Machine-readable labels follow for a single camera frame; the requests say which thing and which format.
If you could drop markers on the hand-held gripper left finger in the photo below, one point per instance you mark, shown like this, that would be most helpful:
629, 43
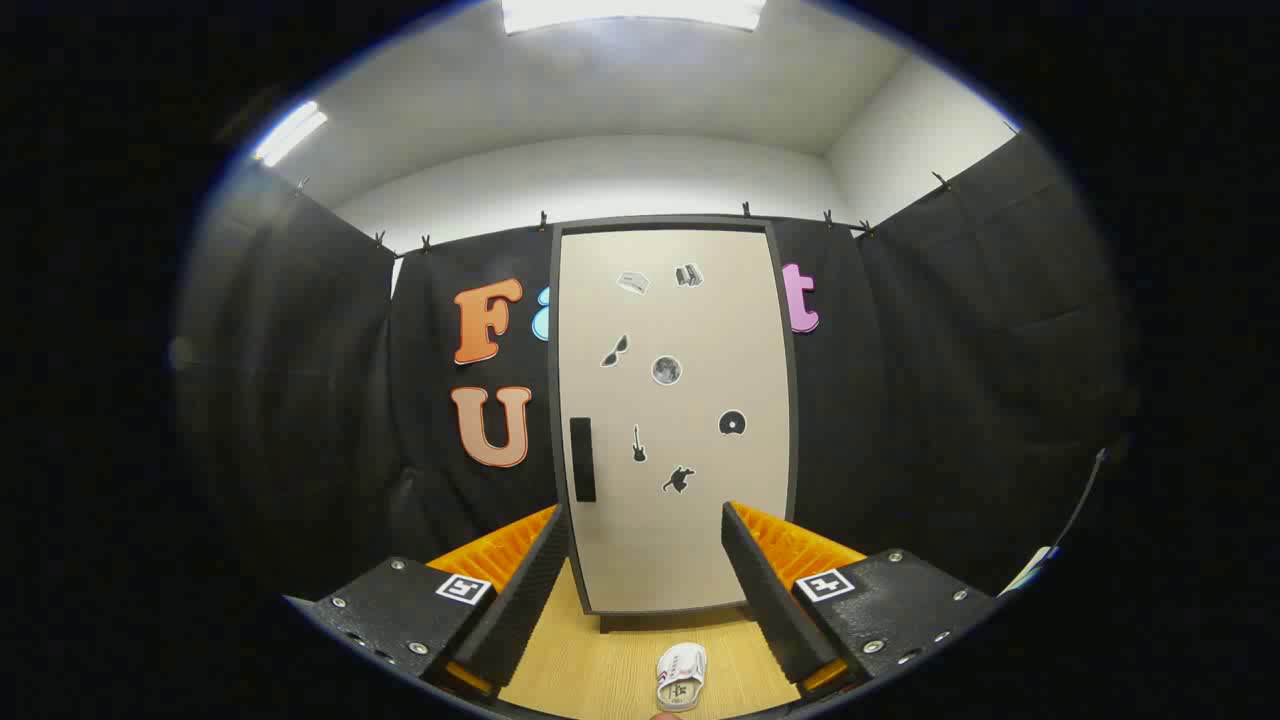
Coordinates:
525, 610

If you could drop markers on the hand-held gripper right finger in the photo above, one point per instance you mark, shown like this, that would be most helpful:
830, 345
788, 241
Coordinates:
770, 600

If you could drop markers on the white shoe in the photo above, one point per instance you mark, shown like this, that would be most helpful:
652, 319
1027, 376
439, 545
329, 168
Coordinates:
680, 665

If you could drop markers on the dark grey shoe cabinet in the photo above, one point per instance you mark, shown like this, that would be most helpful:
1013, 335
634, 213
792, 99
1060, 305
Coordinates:
660, 221

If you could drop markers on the black backdrop cloth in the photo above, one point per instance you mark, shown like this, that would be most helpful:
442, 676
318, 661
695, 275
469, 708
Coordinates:
900, 400

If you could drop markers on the narrow ceiling light strip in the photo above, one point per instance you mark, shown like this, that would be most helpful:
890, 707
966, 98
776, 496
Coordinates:
290, 133

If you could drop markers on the large ceiling light panel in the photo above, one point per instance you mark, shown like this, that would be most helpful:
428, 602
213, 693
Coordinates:
630, 12

